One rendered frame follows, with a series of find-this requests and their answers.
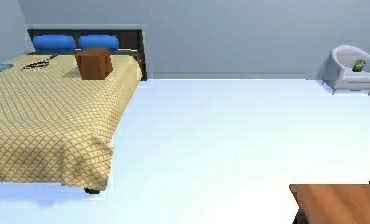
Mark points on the brown cardboard box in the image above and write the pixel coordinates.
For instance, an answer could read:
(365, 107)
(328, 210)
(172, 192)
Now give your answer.
(94, 63)

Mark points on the blue pillow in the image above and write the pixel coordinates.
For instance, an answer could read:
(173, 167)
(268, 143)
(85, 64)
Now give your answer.
(99, 42)
(54, 43)

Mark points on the bed with yellow checked cover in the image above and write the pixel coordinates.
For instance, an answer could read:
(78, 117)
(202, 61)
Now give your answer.
(43, 116)

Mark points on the black tennis racket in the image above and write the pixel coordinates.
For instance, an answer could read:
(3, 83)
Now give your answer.
(37, 64)

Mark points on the pale grey armchair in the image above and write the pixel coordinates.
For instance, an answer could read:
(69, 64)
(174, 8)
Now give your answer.
(343, 75)

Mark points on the small green thing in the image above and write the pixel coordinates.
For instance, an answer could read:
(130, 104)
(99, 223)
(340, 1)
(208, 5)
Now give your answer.
(359, 65)

